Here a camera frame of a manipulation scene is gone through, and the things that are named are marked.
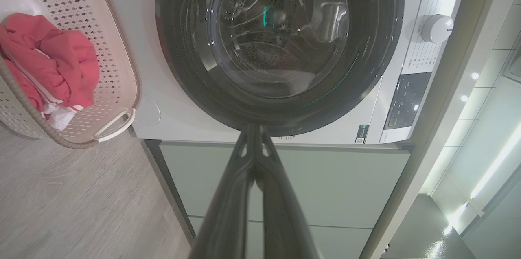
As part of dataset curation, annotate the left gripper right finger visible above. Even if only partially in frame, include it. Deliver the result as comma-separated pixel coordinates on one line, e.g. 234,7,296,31
255,125,322,259

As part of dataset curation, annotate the pale green cabinet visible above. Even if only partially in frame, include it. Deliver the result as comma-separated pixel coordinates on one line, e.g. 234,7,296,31
144,139,412,259

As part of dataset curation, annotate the black display control panel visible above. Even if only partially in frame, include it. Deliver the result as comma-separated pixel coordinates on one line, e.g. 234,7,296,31
384,72,432,130

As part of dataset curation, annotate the round black washing machine door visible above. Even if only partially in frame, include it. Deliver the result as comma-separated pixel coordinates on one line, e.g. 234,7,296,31
155,0,405,137

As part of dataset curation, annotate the cream perforated laundry basket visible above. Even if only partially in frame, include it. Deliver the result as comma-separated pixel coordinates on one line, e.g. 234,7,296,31
0,0,142,149

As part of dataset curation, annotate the red garment with white trim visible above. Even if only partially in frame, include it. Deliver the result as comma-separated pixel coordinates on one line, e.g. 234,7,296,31
0,13,100,107
0,59,84,131

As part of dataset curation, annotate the white round control knob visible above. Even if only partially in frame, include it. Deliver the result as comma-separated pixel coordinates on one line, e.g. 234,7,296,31
420,14,455,44

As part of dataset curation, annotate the bright strip light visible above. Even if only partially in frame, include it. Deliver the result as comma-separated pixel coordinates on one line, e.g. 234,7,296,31
470,127,521,199

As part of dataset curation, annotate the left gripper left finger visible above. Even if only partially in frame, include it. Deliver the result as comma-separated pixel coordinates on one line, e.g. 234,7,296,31
189,125,256,259

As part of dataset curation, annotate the small dark code sticker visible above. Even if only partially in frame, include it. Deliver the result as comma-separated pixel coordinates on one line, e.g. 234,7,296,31
354,125,370,145

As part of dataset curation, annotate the round white filter cover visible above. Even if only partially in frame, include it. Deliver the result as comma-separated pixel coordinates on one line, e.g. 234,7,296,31
134,94,162,128

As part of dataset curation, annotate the white washing machine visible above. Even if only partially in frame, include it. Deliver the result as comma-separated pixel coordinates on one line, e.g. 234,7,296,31
88,0,473,146

